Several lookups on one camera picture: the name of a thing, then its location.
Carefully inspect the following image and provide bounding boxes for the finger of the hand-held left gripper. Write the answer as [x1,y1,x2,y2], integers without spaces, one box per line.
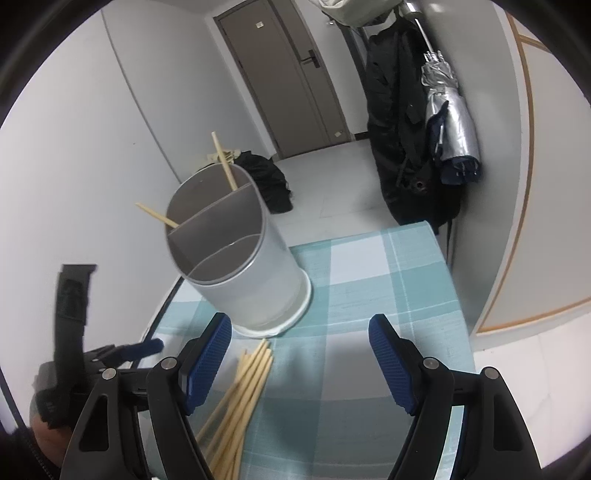
[85,338,165,370]

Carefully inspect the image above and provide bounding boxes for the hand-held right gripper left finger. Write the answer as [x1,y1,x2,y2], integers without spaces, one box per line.
[60,312,232,480]

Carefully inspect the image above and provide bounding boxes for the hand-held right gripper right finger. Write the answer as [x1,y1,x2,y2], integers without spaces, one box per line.
[368,314,541,480]

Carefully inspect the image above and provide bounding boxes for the pile of wooden chopsticks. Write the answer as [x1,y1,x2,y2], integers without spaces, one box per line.
[196,338,274,480]

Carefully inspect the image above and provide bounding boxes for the grey divided utensil holder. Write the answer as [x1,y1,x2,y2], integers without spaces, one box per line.
[165,162,313,340]

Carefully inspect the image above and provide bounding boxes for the light bamboo chopstick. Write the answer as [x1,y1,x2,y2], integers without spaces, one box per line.
[211,132,239,192]
[135,202,180,229]

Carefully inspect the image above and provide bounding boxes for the person's left hand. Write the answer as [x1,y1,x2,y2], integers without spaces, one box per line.
[29,406,71,468]

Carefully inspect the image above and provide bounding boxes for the teal checked tablecloth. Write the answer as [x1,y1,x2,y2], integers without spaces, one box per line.
[143,220,476,480]

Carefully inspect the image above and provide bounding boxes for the black bag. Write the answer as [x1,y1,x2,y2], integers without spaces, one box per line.
[235,151,294,215]

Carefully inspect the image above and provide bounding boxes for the beige gloves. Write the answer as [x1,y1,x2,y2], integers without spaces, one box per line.
[198,147,242,169]

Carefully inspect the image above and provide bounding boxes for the white panel with wooden trim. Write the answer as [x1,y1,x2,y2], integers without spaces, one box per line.
[470,9,591,339]

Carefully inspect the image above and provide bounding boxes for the black hanging coat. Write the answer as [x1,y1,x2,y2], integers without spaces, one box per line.
[366,18,462,227]

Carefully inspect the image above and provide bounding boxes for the silver folded umbrella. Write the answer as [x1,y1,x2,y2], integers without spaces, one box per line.
[401,0,477,163]

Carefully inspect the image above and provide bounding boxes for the grey-brown door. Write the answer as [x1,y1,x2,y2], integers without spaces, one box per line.
[213,0,349,160]

